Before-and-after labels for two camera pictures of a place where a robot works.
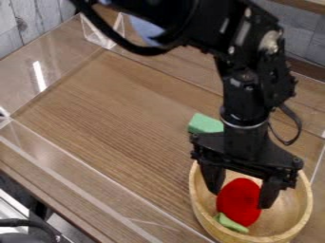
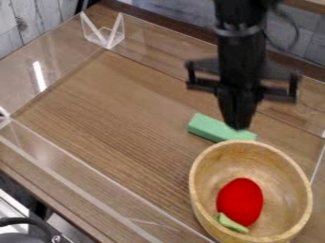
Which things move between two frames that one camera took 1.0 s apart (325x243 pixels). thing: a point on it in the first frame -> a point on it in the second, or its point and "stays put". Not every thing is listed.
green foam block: x=203 y=124 stays put
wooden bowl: x=276 y=221 stays put
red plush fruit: x=238 y=200 stays put
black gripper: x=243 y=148 -> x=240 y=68
